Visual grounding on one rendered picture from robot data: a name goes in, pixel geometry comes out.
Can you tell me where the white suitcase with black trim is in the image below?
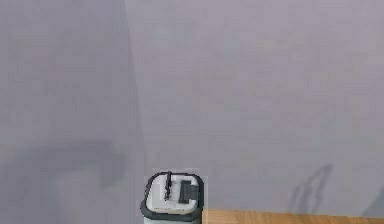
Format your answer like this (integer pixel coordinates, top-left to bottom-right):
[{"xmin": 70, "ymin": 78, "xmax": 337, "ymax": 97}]
[{"xmin": 139, "ymin": 170, "xmax": 205, "ymax": 224}]

